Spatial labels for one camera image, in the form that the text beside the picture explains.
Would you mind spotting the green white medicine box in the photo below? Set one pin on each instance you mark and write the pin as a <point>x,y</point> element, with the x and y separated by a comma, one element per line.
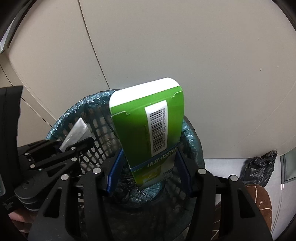
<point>148,121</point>

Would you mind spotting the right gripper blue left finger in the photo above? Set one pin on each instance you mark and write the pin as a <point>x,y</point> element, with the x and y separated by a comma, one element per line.
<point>74,209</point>

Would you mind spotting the person's left hand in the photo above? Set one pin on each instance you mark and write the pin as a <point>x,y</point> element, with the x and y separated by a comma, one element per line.
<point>23,220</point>

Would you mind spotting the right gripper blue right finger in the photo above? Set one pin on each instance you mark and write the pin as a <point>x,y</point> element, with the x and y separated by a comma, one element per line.
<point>206,189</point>

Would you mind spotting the small white sachet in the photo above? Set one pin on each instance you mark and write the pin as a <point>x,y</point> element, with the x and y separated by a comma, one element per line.
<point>79,132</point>

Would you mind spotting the black plastic bag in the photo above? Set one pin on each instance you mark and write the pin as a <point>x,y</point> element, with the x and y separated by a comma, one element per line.
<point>258,170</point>

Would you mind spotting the black mesh trash bin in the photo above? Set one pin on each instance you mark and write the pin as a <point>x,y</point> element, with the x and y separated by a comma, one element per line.
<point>163,209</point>

